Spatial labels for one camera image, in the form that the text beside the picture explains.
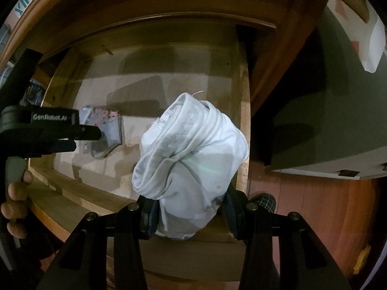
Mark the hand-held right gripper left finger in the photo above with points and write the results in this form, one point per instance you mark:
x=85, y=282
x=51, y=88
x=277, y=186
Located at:
x=151, y=217

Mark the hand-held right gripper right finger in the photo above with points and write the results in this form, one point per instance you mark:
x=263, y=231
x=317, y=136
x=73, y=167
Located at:
x=231, y=217

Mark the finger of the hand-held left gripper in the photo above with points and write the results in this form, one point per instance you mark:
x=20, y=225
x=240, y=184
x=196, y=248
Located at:
x=60, y=147
x=89, y=133

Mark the blue floral underwear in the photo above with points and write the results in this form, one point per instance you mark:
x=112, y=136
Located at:
x=112, y=133

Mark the wooden drawer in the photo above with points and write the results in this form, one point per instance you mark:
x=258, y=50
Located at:
x=136, y=102

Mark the light blue underwear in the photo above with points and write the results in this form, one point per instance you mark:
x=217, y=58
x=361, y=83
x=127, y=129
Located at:
x=193, y=157

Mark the person's left hand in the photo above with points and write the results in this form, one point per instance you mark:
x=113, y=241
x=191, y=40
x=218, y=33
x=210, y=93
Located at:
x=15, y=208

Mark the blue printed packet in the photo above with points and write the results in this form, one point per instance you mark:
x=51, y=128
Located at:
x=34, y=93

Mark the plaid slipper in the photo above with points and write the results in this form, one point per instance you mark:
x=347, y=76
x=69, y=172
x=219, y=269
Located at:
x=266, y=201

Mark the grey cardboard lid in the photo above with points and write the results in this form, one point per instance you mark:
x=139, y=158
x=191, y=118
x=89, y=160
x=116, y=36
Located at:
x=317, y=169

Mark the white panel with teal print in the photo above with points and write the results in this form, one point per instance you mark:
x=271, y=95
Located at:
x=27, y=3

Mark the small yellow object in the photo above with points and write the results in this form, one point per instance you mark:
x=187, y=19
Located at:
x=365, y=256

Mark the wooden cabinet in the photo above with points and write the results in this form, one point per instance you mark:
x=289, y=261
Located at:
x=272, y=21

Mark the white patterned cloth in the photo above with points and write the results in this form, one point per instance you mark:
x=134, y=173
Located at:
x=375, y=42

